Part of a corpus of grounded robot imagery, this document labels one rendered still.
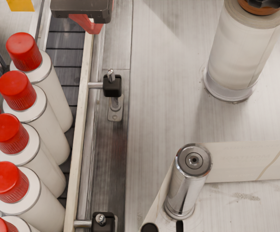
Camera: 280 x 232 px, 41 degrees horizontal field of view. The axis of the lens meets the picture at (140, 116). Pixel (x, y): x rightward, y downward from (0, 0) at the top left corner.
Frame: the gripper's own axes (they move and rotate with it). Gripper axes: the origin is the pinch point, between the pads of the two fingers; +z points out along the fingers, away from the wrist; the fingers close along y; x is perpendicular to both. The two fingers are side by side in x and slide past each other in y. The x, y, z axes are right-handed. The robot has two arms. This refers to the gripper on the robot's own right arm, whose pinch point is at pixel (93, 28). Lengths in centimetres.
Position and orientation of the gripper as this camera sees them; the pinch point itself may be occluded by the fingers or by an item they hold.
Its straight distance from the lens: 53.7
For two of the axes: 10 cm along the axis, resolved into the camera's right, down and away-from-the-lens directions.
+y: 0.4, -8.9, 4.5
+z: 0.3, 4.5, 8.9
